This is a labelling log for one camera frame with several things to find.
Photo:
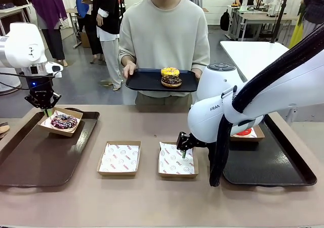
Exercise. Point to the black tripod pole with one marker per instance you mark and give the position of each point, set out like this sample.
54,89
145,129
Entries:
279,15

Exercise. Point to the white cylindrical air purifier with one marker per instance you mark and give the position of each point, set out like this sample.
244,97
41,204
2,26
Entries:
11,79

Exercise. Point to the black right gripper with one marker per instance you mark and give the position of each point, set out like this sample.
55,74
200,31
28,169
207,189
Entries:
197,142

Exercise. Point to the black backpack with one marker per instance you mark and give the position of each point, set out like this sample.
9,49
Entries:
225,20

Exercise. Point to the person's right forearm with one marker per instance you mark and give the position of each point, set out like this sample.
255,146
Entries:
127,60

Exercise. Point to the person in blue top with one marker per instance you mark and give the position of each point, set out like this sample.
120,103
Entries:
82,0

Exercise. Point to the person's right hand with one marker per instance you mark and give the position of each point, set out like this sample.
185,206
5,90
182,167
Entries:
129,70

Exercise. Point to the small wooden desk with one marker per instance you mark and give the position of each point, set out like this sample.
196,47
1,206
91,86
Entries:
72,10

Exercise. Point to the person in beige sweater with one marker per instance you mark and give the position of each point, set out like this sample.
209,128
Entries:
162,36

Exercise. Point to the person in dark top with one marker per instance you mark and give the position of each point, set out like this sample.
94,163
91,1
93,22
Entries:
314,5

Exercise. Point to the red glazed donut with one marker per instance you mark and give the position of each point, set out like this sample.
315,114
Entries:
244,132

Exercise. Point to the kraft cardboard food box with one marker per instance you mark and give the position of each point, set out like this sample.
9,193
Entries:
116,174
65,133
258,137
177,176

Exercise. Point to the person's left hand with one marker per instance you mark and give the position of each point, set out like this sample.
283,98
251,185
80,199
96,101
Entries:
198,74

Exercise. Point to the large white table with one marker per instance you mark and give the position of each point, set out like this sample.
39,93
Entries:
248,53

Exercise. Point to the yellow-green hanging cloth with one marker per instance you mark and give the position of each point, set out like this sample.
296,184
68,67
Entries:
297,33

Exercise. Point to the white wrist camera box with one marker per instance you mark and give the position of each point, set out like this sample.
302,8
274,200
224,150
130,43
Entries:
54,67

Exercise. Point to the tan pad with black top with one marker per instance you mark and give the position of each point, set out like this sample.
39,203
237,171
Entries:
3,129

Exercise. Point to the person's left forearm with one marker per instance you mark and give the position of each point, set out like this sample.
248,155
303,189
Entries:
197,68

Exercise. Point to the white background side table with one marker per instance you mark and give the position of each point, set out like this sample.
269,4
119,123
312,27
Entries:
12,10

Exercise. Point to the purple sprinkled donut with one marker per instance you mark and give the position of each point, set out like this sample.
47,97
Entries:
57,123

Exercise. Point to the person in black jacket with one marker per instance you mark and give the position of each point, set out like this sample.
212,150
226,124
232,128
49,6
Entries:
106,10

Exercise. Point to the wooden background work table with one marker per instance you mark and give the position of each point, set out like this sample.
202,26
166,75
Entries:
260,18

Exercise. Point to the small black serving tray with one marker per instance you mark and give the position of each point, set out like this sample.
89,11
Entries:
146,81

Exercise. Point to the chocolate sprinkled donut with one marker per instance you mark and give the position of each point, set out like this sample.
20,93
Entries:
167,82

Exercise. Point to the person in purple shawl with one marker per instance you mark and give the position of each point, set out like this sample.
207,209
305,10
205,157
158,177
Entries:
50,10

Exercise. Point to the cardboard box on floor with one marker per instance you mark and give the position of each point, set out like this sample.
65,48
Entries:
84,39

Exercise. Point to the yellow sprinkled donut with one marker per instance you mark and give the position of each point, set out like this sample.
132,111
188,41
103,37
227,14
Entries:
165,72

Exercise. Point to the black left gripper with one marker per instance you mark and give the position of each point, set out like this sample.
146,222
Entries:
41,91

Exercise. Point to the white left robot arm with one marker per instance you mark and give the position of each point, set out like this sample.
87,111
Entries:
20,46

